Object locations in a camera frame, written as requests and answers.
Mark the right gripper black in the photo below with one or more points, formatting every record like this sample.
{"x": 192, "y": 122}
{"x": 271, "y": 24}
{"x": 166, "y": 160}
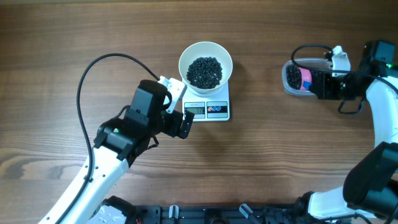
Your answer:
{"x": 318, "y": 84}

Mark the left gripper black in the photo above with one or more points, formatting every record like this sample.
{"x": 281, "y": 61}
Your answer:
{"x": 179, "y": 123}

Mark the pink scoop with blue handle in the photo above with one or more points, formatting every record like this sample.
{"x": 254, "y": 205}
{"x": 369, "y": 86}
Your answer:
{"x": 306, "y": 78}

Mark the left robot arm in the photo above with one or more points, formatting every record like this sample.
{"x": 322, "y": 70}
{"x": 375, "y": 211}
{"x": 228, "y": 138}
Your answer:
{"x": 119, "y": 141}

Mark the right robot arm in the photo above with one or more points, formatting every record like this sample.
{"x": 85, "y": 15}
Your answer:
{"x": 369, "y": 189}

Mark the white digital kitchen scale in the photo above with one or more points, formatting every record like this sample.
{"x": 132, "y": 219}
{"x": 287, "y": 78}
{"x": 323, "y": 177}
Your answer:
{"x": 212, "y": 106}

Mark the black beans in bowl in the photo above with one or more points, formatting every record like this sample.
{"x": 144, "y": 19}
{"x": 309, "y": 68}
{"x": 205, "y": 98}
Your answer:
{"x": 205, "y": 73}

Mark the white bowl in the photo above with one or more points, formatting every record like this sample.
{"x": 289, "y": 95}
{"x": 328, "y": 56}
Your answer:
{"x": 206, "y": 49}

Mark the clear plastic container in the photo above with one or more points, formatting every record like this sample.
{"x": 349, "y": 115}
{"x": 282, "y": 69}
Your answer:
{"x": 308, "y": 62}

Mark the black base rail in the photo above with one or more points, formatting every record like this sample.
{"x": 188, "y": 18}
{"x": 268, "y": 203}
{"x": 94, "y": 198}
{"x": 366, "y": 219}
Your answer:
{"x": 214, "y": 214}

